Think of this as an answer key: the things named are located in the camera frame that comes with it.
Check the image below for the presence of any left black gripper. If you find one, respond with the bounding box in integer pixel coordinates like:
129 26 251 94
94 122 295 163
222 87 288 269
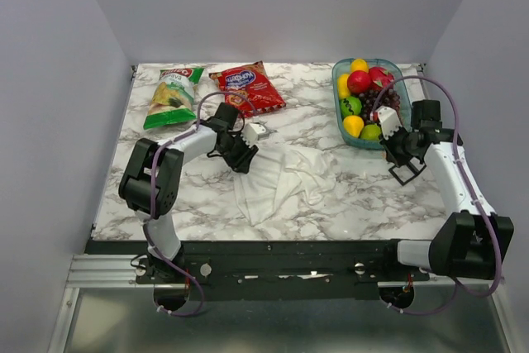
217 131 259 174

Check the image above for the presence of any white garment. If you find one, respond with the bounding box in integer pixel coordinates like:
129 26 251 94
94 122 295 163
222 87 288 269
234 144 337 226

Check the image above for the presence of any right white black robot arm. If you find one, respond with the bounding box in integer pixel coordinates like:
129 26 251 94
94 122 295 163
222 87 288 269
374 100 514 280

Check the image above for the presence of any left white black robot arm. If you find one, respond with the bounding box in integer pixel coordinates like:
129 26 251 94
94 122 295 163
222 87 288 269
118 103 265 283

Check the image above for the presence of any green apple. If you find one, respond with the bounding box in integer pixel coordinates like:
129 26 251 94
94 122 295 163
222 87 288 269
360 124 382 141

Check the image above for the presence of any dark grape bunch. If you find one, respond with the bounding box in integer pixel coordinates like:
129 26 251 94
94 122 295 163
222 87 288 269
358 89 400 125

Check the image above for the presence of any yellow pear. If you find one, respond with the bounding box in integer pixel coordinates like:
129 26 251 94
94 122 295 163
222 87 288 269
342 115 365 138

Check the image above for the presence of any green lime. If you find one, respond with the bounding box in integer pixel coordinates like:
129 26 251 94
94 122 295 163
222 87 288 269
339 96 363 118

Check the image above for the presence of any red snack bag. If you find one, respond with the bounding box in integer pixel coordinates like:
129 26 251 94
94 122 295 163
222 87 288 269
209 61 286 117

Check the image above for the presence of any pink dragon fruit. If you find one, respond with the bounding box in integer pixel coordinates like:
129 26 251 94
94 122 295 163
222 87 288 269
369 66 394 91

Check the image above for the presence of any red apple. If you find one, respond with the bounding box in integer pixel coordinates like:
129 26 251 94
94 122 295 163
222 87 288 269
347 70 372 95

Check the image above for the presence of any yellow lemon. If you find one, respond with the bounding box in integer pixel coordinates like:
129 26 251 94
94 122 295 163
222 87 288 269
336 74 350 100

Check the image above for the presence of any green chips bag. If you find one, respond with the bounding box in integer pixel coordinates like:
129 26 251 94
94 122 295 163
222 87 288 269
143 67 204 130

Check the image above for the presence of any orange fruit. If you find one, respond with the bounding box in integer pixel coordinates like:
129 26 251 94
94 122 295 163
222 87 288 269
350 59 369 73

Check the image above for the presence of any teal plastic fruit basket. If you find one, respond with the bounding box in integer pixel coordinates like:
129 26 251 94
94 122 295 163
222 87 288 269
332 59 424 150

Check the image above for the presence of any black square frame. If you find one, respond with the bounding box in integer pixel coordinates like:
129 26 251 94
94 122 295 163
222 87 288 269
388 159 427 186

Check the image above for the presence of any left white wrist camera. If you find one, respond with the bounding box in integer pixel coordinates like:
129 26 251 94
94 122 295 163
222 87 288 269
241 123 270 147

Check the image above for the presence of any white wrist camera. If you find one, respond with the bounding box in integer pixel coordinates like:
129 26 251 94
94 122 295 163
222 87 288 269
370 106 403 140
241 123 270 147

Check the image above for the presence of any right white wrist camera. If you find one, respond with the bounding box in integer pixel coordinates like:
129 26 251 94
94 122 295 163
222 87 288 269
370 106 403 140

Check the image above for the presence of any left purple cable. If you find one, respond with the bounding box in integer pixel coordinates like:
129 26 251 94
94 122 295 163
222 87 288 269
142 90 260 317

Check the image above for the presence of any purple cable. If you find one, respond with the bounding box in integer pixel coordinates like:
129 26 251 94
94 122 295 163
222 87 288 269
142 90 260 317
370 75 505 315

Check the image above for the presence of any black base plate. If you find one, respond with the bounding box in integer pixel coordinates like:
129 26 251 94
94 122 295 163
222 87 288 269
83 239 484 303

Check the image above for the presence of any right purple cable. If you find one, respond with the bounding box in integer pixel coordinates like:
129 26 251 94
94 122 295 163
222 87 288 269
370 75 505 315

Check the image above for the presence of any aluminium rail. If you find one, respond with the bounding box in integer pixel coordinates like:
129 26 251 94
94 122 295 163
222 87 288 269
66 254 492 289

